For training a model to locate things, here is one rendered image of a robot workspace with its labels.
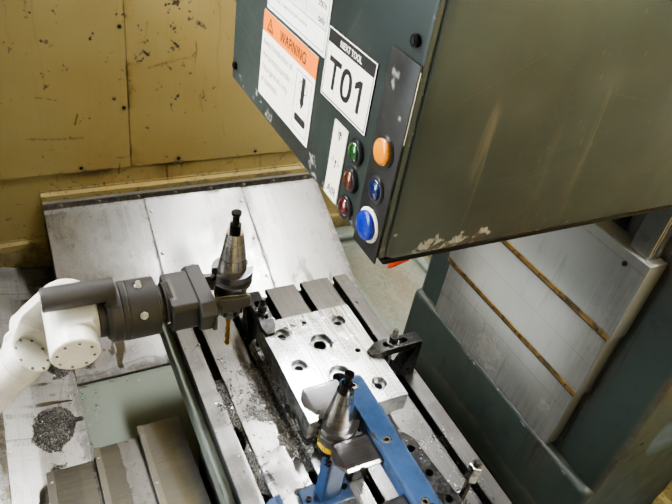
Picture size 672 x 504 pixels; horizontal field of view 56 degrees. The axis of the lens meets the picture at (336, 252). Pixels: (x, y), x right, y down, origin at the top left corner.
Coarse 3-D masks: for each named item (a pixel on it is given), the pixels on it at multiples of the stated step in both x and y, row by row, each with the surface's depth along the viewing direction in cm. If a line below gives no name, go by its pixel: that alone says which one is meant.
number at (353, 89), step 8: (344, 64) 60; (344, 72) 60; (352, 72) 59; (344, 80) 61; (352, 80) 59; (360, 80) 58; (368, 80) 57; (344, 88) 61; (352, 88) 59; (360, 88) 58; (368, 88) 57; (344, 96) 61; (352, 96) 60; (360, 96) 58; (344, 104) 61; (352, 104) 60; (360, 104) 59; (352, 112) 60; (360, 112) 59; (360, 120) 59
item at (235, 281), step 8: (216, 264) 96; (216, 272) 96; (248, 272) 96; (216, 280) 95; (224, 280) 94; (232, 280) 94; (240, 280) 94; (248, 280) 96; (224, 288) 95; (232, 288) 95; (240, 288) 96
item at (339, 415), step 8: (336, 392) 91; (352, 392) 91; (336, 400) 91; (344, 400) 90; (352, 400) 91; (328, 408) 93; (336, 408) 91; (344, 408) 91; (352, 408) 92; (328, 416) 93; (336, 416) 92; (344, 416) 92; (352, 416) 93; (328, 424) 93; (336, 424) 92; (344, 424) 93
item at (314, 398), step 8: (320, 384) 101; (328, 384) 101; (336, 384) 101; (304, 392) 99; (312, 392) 99; (320, 392) 100; (328, 392) 100; (304, 400) 98; (312, 400) 98; (320, 400) 98; (328, 400) 99; (312, 408) 97; (320, 408) 97
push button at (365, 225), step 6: (366, 210) 60; (360, 216) 60; (366, 216) 60; (360, 222) 61; (366, 222) 60; (372, 222) 59; (360, 228) 61; (366, 228) 60; (372, 228) 59; (360, 234) 61; (366, 234) 60; (372, 234) 60; (366, 240) 61
